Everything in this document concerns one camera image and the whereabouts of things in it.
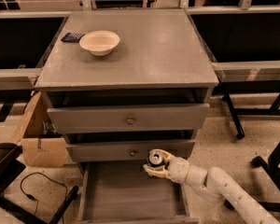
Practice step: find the black chair left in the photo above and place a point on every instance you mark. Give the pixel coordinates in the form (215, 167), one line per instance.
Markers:
(10, 169)

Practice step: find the bottom grey open drawer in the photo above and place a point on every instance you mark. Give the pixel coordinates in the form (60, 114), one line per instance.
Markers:
(121, 192)

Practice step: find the black table leg right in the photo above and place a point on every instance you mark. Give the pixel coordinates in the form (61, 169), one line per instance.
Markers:
(240, 132)

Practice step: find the cardboard box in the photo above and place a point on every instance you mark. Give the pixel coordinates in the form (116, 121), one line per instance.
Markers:
(40, 147)

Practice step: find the top grey drawer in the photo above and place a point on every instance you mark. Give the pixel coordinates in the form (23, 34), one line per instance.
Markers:
(128, 118)

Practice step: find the blue pepsi can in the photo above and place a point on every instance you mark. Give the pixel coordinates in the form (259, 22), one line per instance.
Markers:
(155, 159)

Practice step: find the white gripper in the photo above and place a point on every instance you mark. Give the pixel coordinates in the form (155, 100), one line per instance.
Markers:
(178, 167)

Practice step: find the grey drawer cabinet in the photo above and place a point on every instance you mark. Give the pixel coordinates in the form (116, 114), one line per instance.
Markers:
(158, 61)

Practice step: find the middle grey drawer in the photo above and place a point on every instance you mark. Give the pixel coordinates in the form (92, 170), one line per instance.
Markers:
(127, 151)

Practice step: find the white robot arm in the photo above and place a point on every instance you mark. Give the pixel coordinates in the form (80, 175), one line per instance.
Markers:
(212, 185)

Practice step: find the white bowl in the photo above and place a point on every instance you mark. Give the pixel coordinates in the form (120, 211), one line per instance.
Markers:
(99, 43)

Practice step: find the black chair base right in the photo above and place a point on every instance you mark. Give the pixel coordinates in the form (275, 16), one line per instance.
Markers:
(257, 165)

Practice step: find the dark calculator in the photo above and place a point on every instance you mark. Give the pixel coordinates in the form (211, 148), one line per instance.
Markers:
(72, 37)

